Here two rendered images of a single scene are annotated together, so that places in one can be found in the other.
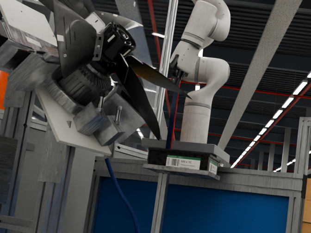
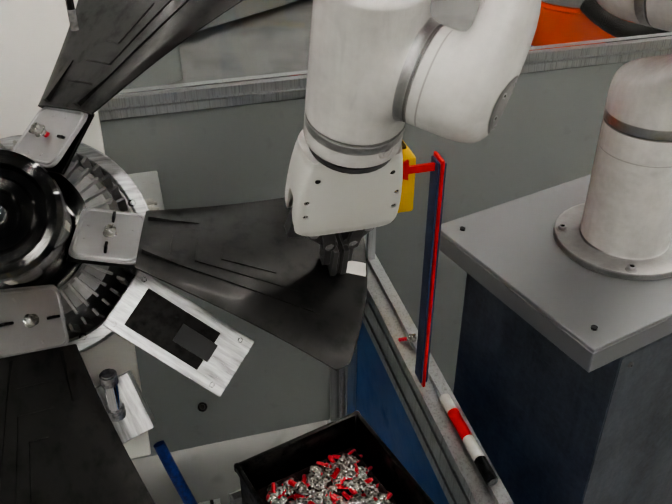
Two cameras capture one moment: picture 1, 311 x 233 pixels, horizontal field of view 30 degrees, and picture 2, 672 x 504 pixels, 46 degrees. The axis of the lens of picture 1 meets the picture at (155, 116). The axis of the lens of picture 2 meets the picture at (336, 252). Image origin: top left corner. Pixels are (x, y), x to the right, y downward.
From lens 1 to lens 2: 190 cm
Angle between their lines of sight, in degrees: 58
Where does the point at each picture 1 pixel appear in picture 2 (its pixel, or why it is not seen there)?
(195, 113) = (619, 160)
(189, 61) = (350, 209)
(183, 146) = (518, 304)
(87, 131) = not seen: hidden behind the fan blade
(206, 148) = (571, 345)
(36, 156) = not seen: hidden behind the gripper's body
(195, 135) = (613, 227)
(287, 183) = not seen: outside the picture
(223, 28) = (449, 110)
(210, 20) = (376, 74)
